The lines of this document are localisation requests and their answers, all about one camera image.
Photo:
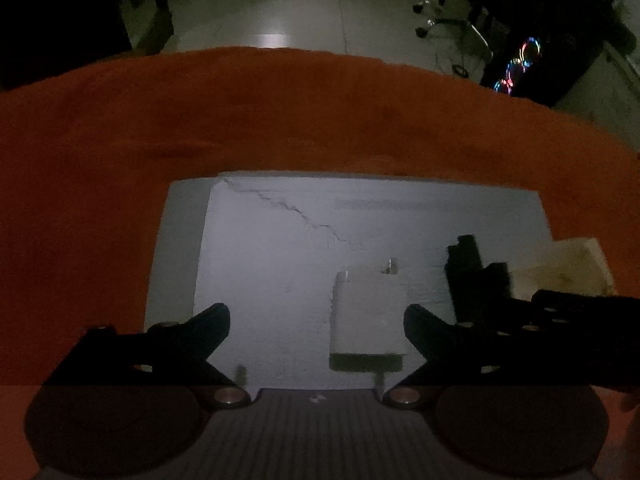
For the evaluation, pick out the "white power adapter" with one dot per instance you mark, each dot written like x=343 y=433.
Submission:
x=367 y=315

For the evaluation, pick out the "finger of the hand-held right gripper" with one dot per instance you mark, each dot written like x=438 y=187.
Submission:
x=590 y=320

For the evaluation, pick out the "dark wardrobe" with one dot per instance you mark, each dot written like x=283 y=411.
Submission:
x=50 y=20

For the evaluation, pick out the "orange blanket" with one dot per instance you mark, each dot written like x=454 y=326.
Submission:
x=125 y=160

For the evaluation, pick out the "white drawer cabinet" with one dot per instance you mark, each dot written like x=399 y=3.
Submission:
x=610 y=100

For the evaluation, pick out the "black office chair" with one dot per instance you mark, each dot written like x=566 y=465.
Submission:
x=450 y=20

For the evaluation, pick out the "black clip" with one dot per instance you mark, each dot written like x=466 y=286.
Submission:
x=470 y=275

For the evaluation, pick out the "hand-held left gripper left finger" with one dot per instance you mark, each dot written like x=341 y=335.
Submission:
x=215 y=325

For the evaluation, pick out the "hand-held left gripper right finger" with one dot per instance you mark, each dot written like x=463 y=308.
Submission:
x=417 y=325

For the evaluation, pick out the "computer tower with coloured lights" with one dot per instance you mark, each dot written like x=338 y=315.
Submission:
x=550 y=75

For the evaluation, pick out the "white cardboard box lid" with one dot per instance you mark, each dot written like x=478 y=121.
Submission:
x=270 y=260

